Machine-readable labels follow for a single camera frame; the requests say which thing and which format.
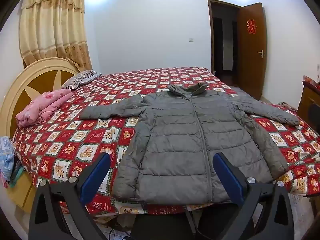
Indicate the red printed bed sheet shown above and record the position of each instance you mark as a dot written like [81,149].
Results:
[82,135]

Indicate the red box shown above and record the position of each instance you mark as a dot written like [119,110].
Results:
[311,82]

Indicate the cream bedside cabinet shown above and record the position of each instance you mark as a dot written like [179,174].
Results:
[21,195]

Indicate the beige patterned curtain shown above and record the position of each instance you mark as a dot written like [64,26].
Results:
[52,30]

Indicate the red paper door decoration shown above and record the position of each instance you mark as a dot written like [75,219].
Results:
[251,26]

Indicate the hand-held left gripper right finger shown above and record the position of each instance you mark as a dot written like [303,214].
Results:
[228,177]

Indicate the pile of blue white clothes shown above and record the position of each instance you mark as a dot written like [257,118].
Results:
[6,157]

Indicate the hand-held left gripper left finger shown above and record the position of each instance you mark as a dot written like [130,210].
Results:
[96,175]

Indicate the pink folded quilt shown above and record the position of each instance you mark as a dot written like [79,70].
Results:
[42,107]

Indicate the brown wooden door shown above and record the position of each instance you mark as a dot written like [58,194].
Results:
[251,62]

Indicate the striped pillow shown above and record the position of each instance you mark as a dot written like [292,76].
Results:
[78,78]

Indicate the dark wooden door frame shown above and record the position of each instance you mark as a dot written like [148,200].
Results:
[209,37]

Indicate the cream wooden headboard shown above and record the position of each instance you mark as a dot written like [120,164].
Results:
[37,80]

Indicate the brown wooden cabinet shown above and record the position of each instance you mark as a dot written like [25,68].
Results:
[306,105]

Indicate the grey puffer jacket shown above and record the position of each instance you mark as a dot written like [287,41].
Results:
[175,135]

